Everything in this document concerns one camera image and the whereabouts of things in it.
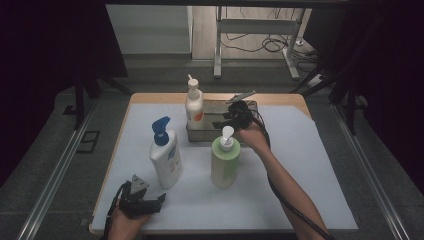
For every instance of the white partition panel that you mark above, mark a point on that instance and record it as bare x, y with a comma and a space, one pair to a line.
150, 30

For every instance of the white power strip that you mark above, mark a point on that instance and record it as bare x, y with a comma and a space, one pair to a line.
316, 80

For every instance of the cream pump bottle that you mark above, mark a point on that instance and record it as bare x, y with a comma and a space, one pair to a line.
194, 106

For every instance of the person's left hand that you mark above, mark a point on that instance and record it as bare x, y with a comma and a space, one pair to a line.
125, 228

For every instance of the aluminium floor rail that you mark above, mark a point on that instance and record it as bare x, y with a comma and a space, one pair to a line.
53, 180
370, 173

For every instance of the white bottle with blue pump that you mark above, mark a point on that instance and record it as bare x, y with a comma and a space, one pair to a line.
166, 163

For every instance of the black metal stand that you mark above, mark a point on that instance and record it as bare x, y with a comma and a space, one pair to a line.
350, 106
79, 103

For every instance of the person's right hand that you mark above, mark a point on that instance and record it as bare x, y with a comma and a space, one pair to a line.
253, 138

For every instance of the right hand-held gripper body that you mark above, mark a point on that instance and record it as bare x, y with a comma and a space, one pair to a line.
243, 115

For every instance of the metal mesh basket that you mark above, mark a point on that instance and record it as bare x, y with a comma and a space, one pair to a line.
213, 135

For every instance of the white metal desk frame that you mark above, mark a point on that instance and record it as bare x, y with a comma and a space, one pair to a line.
256, 26

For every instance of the dark curtain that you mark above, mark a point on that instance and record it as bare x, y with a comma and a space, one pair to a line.
393, 66
40, 50

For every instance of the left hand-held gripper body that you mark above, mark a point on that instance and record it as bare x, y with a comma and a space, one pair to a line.
133, 203

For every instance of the green bottle with white pump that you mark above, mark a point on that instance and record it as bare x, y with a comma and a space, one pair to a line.
225, 166

